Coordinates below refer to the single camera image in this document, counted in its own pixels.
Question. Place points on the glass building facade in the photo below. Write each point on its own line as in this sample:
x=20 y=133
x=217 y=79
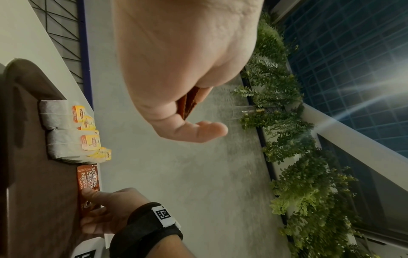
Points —
x=350 y=50

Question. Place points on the row of red coffee sachets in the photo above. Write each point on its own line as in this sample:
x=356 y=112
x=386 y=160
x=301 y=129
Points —
x=87 y=179

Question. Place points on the green plants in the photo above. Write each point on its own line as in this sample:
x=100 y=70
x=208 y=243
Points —
x=287 y=141

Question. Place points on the person's left hand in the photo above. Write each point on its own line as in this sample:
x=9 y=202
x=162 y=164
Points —
x=185 y=50

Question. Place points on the brown plastic tray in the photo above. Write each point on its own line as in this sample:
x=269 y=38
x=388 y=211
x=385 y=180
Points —
x=35 y=189

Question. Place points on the black wristband white markers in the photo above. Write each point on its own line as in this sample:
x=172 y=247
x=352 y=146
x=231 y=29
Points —
x=143 y=234

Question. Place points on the Nescafe sachets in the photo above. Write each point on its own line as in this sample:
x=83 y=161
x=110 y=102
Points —
x=189 y=100

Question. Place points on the purple metal mesh railing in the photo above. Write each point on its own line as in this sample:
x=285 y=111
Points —
x=63 y=25

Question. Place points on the person's right hand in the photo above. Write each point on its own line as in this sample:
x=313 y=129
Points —
x=118 y=209

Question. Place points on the white beam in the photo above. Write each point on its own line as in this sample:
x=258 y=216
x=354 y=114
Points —
x=357 y=148
x=283 y=10

